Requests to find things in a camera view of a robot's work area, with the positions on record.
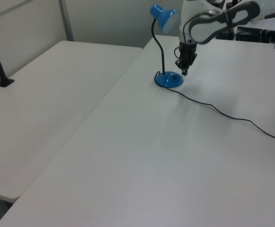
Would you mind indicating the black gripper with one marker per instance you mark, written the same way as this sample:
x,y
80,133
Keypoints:
x,y
187,52

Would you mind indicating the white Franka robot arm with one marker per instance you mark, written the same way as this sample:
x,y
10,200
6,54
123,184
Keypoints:
x,y
203,26

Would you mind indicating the blue gooseneck desk lamp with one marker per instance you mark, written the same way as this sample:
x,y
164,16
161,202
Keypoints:
x,y
168,81

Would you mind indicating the dark equipment clutter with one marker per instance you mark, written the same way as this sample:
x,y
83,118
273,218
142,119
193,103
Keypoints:
x,y
246,34

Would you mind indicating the white paper sheet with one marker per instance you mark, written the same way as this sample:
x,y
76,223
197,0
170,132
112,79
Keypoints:
x,y
269,23

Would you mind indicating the grey metal partition post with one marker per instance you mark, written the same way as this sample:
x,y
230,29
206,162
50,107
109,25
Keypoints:
x,y
66,21

